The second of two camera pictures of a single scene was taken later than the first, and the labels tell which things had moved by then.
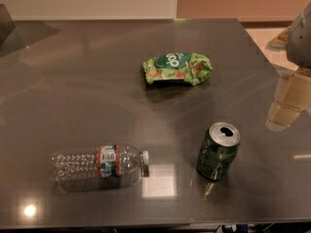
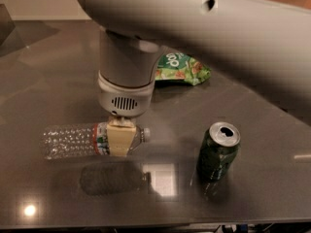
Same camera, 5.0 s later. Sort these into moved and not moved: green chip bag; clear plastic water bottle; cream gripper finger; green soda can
Moved: clear plastic water bottle; cream gripper finger
Not moved: green soda can; green chip bag
